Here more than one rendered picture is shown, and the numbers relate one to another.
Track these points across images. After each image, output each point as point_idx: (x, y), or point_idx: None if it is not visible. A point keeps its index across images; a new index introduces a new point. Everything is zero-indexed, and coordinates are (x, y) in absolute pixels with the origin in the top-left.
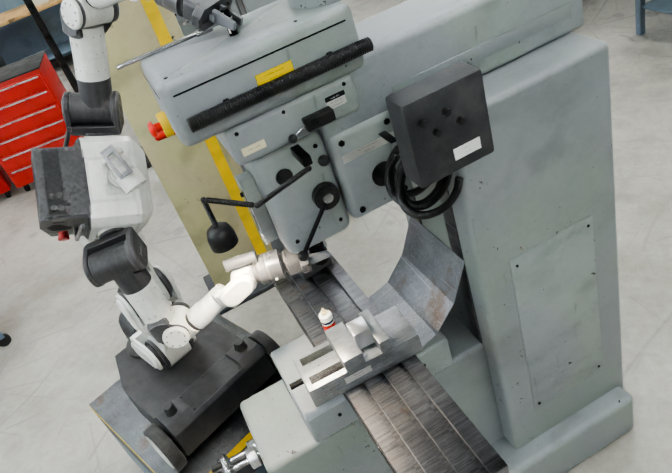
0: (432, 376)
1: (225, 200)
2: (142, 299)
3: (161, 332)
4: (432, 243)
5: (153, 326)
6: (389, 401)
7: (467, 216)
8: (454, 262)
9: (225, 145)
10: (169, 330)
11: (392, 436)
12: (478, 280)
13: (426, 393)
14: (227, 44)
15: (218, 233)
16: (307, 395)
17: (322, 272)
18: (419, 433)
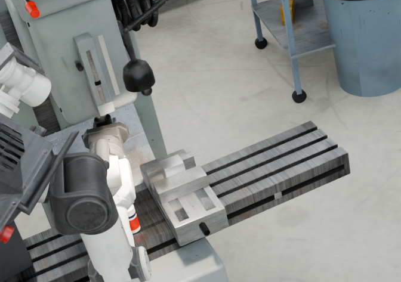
0: (219, 158)
1: (144, 13)
2: (121, 222)
3: (140, 262)
4: (88, 129)
5: (136, 257)
6: (237, 180)
7: (134, 42)
8: (123, 114)
9: None
10: (142, 252)
11: (274, 174)
12: (150, 107)
13: (234, 163)
14: None
15: (145, 61)
16: (192, 266)
17: (30, 251)
18: (274, 161)
